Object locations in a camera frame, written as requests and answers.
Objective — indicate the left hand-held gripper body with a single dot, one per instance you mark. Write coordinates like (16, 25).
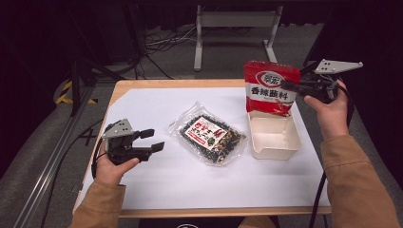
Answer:
(118, 129)

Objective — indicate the aluminium floor rail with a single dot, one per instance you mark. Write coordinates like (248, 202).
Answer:
(47, 171)

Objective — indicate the clear dried seaweed packet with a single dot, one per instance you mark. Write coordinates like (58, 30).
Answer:
(206, 136)

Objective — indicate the white metal stand frame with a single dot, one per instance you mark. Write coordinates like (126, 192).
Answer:
(236, 19)

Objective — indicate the red seasoning packet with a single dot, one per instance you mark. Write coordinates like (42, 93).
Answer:
(269, 95)

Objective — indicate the person's right hand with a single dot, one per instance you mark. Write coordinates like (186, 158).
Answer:
(329, 117)

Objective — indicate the person's left hand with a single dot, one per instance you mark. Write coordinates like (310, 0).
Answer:
(111, 172)

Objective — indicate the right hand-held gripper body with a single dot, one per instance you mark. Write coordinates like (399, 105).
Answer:
(332, 67)

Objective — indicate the yellow black hazard tape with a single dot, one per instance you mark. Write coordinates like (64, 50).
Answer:
(63, 95)

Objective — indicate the white table sheet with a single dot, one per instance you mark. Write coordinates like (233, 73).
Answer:
(158, 101)

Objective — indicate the black metal stand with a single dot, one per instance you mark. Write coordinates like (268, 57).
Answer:
(309, 68)
(76, 85)

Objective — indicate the cream divided plastic box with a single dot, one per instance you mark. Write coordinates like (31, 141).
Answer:
(275, 139)

